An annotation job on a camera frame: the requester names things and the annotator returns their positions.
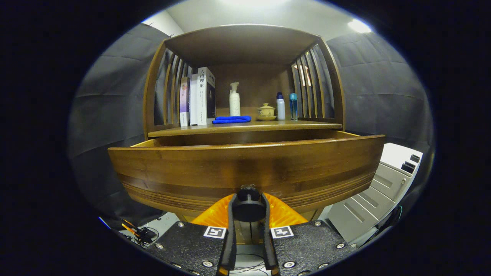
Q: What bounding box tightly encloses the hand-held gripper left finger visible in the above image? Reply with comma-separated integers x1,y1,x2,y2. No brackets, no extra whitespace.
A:
144,194,238,276

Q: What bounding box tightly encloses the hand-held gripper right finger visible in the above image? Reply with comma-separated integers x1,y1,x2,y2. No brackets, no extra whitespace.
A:
262,193,357,276

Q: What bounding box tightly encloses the wooden drawer with black knob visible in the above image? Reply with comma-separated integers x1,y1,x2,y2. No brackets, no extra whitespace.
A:
108,130,386,223

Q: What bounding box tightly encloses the wooden cabinet door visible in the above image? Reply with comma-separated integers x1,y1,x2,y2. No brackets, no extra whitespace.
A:
237,221,252,245
251,221,264,245

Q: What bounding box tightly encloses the grey metal cabinet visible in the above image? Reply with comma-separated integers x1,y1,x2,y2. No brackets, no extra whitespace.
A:
326,143,423,243

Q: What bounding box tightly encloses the wooden countertop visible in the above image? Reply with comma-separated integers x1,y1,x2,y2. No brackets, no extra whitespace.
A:
148,117,343,138

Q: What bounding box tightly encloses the wooden cabinet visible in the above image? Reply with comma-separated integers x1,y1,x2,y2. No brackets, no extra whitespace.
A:
143,24,346,246

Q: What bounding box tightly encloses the blue folded cloth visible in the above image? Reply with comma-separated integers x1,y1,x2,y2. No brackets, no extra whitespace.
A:
212,115,252,124

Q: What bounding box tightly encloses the yellow lidded teacup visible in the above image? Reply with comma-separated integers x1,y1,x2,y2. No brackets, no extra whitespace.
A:
257,103,277,121

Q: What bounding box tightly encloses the white pump bottle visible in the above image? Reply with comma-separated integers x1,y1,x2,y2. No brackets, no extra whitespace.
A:
229,82,241,117

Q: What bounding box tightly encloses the purple book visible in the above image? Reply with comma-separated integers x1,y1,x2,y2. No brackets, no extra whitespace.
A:
180,77,191,127

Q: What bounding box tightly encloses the thin white book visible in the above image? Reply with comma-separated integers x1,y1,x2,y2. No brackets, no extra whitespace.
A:
189,74,199,126

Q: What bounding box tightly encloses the thick white and black book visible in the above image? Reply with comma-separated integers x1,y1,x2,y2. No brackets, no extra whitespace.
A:
197,67,216,125

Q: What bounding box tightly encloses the black backdrop cloth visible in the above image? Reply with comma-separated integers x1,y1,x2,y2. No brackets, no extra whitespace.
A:
68,23,436,230

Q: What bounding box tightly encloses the rectangular ceiling light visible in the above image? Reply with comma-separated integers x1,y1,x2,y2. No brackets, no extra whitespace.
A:
347,18,372,34

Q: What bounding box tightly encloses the round ceiling lamp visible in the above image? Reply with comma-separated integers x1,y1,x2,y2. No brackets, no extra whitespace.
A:
219,0,292,6

